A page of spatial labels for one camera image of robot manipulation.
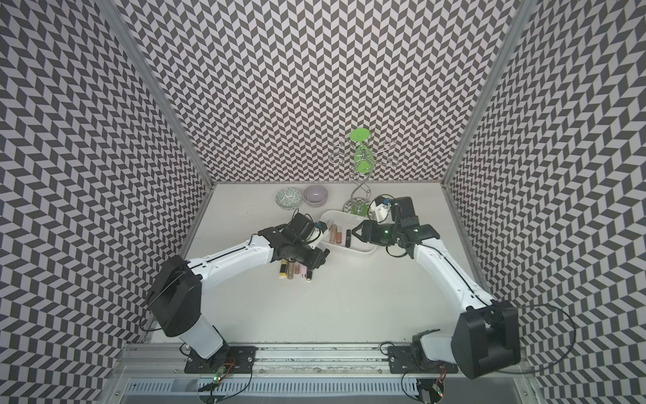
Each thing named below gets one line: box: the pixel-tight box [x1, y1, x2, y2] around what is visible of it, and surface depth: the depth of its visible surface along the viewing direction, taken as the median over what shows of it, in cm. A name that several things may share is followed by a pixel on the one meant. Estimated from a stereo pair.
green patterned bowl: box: [275, 186, 303, 211], surface depth 113 cm
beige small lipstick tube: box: [286, 261, 295, 280], surface depth 92 cm
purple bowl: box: [302, 185, 329, 208], surface depth 110 cm
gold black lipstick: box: [279, 257, 289, 277], surface depth 91 cm
